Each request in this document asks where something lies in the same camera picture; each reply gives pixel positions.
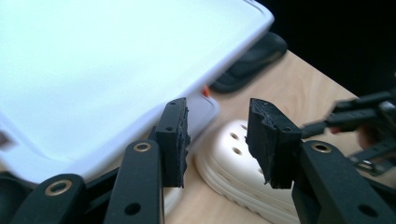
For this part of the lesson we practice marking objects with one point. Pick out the black flip-flop sandal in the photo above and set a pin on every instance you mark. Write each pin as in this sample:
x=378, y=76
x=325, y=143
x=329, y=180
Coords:
x=255, y=56

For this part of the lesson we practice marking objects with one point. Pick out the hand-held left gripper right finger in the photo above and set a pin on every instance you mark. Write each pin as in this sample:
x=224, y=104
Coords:
x=271, y=146

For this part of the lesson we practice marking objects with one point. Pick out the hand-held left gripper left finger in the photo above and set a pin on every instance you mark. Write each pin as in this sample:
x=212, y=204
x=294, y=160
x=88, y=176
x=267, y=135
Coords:
x=172, y=146

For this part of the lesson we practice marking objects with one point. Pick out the cream perforated clog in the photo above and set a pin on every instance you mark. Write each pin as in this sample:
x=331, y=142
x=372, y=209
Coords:
x=230, y=174

